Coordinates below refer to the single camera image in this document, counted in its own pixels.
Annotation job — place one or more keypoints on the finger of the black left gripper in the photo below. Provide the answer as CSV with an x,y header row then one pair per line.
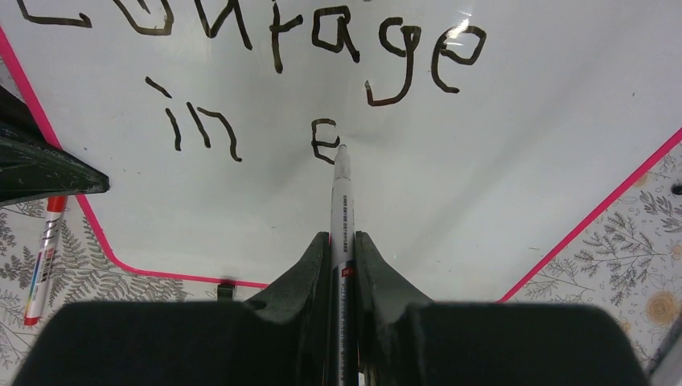
x,y
18,127
33,170

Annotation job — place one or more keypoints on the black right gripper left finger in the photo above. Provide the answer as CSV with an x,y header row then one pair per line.
x,y
276,337

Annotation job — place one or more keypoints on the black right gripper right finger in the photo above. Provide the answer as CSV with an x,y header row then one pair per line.
x,y
407,338

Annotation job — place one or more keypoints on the white marker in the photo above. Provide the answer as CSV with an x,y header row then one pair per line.
x,y
342,359

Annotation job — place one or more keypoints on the pink framed whiteboard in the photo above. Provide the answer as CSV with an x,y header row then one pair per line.
x,y
642,35

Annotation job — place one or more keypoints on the black whiteboard left foot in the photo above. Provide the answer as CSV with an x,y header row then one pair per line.
x,y
225,291

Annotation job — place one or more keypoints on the red capped marker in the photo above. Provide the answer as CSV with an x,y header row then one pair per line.
x,y
47,248

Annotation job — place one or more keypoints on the floral table mat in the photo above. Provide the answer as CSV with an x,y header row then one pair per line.
x,y
612,255

